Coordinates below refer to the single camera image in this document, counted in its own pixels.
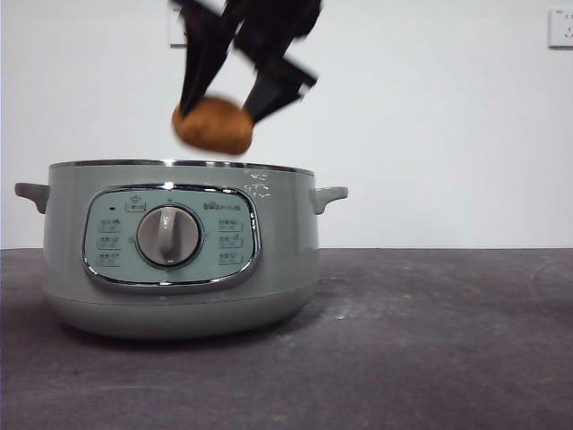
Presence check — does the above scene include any pale green electric cooking pot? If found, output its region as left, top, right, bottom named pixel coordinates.
left=13, top=159, right=349, bottom=340

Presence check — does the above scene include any brown potato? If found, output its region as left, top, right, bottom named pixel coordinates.
left=171, top=95, right=254, bottom=157

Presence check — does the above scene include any white wall socket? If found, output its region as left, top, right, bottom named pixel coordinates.
left=168, top=9, right=189, bottom=48
left=548, top=7, right=573, bottom=49

